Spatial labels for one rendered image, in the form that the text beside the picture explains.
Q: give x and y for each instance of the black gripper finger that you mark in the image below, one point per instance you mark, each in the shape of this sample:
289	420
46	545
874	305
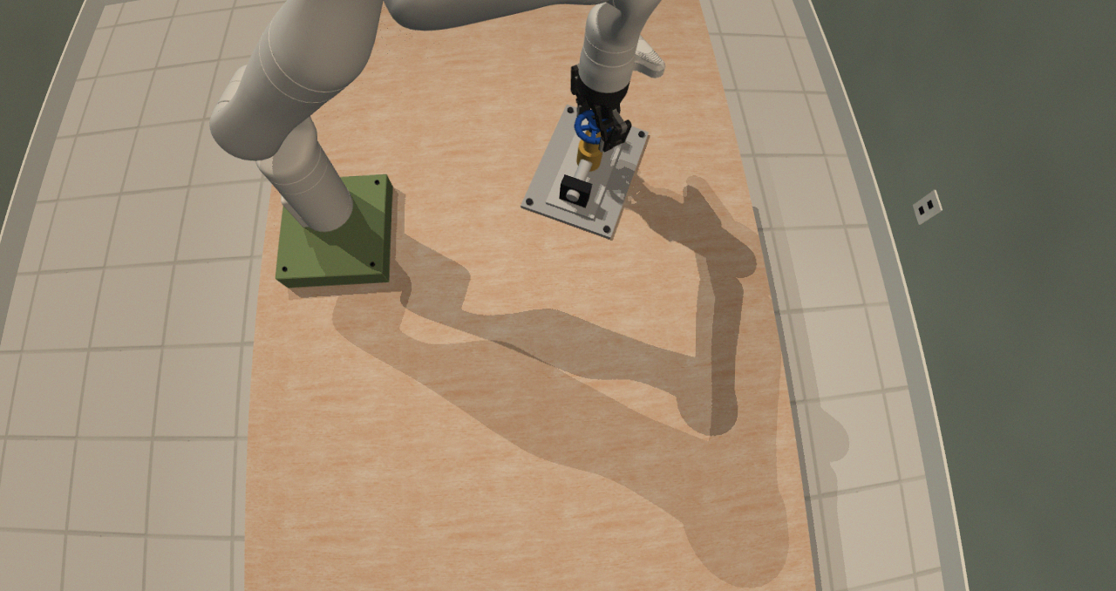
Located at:
619	129
582	103

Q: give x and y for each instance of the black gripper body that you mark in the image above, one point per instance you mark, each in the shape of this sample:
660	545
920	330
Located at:
607	101

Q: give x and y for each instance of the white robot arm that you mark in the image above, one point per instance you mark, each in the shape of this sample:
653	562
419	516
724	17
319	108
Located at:
312	49

